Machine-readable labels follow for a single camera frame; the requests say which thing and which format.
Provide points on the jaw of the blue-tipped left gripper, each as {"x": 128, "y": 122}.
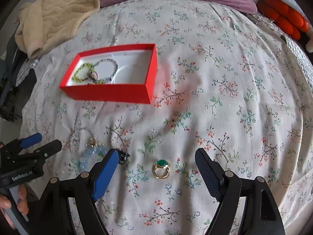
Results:
{"x": 30, "y": 141}

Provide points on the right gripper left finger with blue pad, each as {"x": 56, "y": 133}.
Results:
{"x": 102, "y": 173}

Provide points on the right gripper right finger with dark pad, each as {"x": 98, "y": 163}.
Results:
{"x": 212, "y": 174}

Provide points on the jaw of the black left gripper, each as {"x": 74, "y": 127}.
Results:
{"x": 48, "y": 150}

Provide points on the gold ring green stone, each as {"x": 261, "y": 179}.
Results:
{"x": 161, "y": 169}

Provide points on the red jewelry box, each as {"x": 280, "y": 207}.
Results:
{"x": 122, "y": 73}

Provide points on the black beaded hair clip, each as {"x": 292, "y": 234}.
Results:
{"x": 123, "y": 157}

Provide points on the dark chair beside bed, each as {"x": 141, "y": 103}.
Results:
{"x": 14, "y": 95}

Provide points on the floral white bedsheet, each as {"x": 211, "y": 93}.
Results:
{"x": 229, "y": 83}

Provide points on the beige fleece blanket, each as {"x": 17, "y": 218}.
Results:
{"x": 44, "y": 24}

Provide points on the orange plush pillow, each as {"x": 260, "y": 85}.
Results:
{"x": 285, "y": 17}

